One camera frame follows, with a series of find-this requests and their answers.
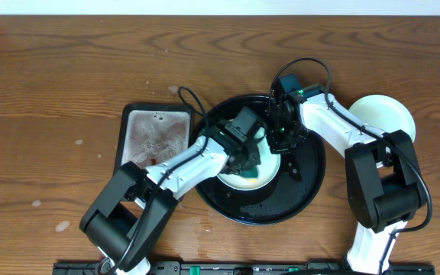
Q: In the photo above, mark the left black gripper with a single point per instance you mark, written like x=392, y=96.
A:
x=241, y=162

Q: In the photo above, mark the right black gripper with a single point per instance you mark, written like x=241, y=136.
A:
x=275, y=145

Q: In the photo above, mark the green yellow sponge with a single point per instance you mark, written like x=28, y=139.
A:
x=251, y=173

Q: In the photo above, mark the light blue plate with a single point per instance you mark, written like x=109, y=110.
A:
x=268, y=168
x=386, y=113

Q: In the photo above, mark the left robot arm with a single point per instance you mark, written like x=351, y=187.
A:
x=131, y=212

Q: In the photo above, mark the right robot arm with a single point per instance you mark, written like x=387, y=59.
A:
x=386, y=191

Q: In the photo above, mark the round black tray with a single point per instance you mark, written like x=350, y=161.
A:
x=295, y=185

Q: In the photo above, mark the rectangular black soapy tray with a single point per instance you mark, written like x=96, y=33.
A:
x=151, y=133

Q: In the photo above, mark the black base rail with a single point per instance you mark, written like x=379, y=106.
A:
x=176, y=268

